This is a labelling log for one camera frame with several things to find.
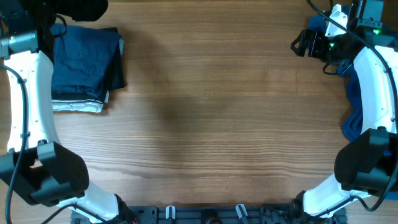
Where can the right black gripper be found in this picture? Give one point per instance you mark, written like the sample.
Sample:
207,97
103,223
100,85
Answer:
317,38

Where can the blue polo shirt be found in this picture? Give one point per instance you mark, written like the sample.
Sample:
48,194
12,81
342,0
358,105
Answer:
352,124

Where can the black polo shirt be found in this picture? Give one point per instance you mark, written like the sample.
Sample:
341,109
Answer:
78,10

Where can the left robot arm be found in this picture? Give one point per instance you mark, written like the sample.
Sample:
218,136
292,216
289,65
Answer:
37,167

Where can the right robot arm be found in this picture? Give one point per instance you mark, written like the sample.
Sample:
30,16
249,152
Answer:
366,169

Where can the folded black garment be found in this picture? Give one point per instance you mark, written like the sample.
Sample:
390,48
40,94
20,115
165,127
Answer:
115,73

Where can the folded white garment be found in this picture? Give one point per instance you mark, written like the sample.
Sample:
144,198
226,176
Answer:
83,102

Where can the right white rail clip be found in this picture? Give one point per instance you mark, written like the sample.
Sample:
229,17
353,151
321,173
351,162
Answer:
242,213

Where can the white rail clip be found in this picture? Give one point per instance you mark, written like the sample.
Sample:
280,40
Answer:
242,213
170,212

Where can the left white rail clip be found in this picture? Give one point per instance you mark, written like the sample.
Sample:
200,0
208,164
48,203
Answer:
170,212

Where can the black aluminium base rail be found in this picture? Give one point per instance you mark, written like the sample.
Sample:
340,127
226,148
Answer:
265,214

